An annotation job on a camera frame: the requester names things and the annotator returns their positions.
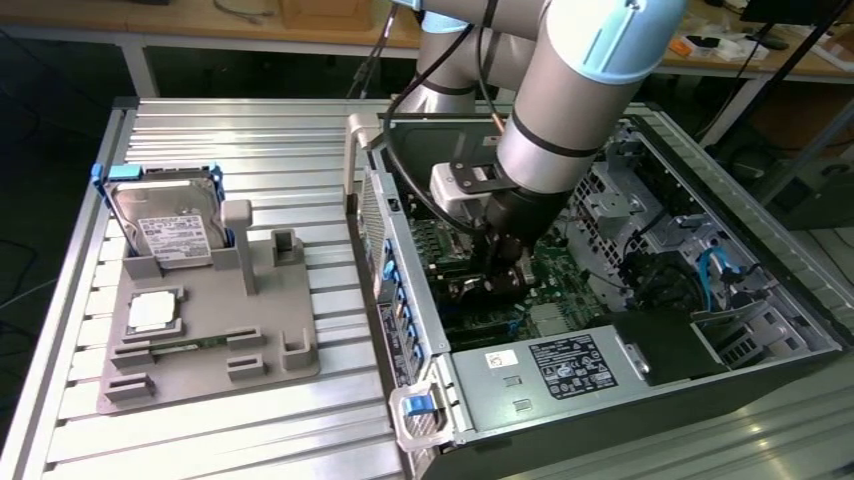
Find green RAM stick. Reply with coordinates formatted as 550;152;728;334
151;337;234;352

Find white desk items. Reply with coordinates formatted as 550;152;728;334
713;33;766;62

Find black case wire bundle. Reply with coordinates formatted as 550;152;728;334
617;249;702;314

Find wooden desk white frame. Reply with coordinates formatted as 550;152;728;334
0;0;854;146

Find silver disk bay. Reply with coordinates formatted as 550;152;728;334
690;294;840;372

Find black monitor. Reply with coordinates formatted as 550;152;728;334
738;0;854;25

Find blue disk wire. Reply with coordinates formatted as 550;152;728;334
696;246;744;312

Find black box under desk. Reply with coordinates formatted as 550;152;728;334
766;159;854;231

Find grey handle with blue latch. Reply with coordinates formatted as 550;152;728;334
386;382;450;452

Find green graphics card black cooler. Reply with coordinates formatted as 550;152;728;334
433;272;535;321

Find grey parts rack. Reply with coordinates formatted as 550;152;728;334
96;198;323;416

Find silver CPU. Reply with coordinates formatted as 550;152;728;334
126;293;183;332

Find grey power supply unit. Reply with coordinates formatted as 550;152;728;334
445;324;659;437

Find grey hanging cables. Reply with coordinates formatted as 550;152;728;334
345;0;403;101

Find black plastic duct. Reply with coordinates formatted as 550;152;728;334
610;310;730;387

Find black slanted pole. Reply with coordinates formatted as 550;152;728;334
765;0;833;101

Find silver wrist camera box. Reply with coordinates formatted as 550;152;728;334
429;159;510;232

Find hard disk with blue caddy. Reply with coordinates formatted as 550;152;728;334
88;161;235;272

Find grey corner bracket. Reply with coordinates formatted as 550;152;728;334
341;112;390;201

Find grey cable on desk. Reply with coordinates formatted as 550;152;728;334
211;0;277;25

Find silver perforated drive cage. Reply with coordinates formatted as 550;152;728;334
566;144;673;261

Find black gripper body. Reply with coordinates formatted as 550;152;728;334
470;187;575;281

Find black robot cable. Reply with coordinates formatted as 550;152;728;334
378;0;502;232

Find black open PC case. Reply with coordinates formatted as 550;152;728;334
341;112;854;480

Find green motherboard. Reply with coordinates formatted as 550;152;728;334
407;199;633;351

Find silver chipset heatsink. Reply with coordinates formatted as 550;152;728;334
530;304;570;337

